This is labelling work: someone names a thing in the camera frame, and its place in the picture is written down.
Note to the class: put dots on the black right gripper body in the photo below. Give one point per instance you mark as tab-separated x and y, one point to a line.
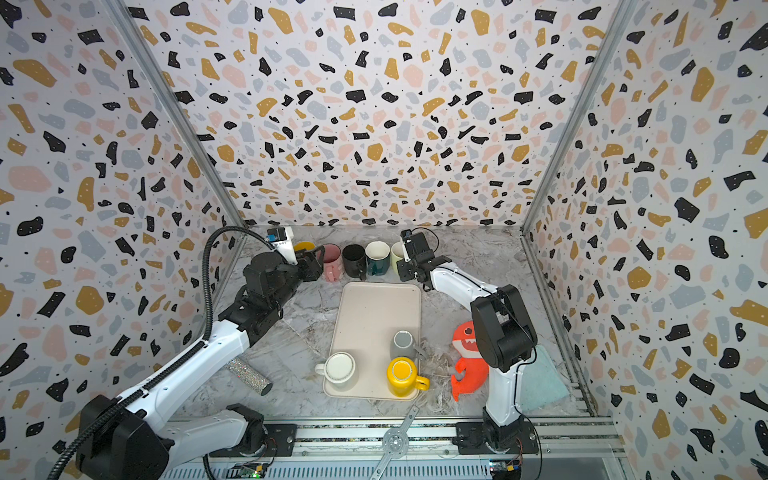
411	264

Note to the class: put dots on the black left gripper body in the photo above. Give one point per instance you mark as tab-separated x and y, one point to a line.
291	278

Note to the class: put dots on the blue patterned mug yellow inside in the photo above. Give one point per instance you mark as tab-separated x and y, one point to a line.
304	246

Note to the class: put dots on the pink mug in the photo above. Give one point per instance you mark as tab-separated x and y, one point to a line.
333	263

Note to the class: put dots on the light green mug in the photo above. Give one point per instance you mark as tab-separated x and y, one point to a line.
397	253

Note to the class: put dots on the dark green mug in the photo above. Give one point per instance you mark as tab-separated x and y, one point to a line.
378	258

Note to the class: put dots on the black mug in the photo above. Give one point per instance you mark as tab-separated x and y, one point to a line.
355	261

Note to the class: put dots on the grey mug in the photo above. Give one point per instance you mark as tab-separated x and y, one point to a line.
403	345

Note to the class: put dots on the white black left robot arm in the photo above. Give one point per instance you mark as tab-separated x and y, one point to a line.
133	436

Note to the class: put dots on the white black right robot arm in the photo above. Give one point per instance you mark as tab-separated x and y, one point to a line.
504	334

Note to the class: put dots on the white mug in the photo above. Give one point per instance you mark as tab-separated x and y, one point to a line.
340	370

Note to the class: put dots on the beige tray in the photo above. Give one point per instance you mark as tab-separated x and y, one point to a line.
369	316

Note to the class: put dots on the red shark plush toy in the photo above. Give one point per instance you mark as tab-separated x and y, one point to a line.
471	369

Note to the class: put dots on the glittery silver cylinder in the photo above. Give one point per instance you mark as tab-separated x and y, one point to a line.
249	376

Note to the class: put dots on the teal cloth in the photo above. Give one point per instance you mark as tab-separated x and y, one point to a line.
542	384

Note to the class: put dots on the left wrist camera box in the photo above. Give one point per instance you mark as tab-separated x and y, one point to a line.
281	238

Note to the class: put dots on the aluminium corner post left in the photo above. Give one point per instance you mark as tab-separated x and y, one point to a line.
119	14

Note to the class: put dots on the aluminium corner post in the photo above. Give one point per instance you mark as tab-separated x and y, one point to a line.
119	14
616	27

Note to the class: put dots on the metal perforated bracket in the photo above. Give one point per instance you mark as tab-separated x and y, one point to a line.
395	443

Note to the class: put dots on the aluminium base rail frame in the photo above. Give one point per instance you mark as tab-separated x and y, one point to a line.
350	448

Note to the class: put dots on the aluminium corner post right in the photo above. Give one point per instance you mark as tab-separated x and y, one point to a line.
616	27

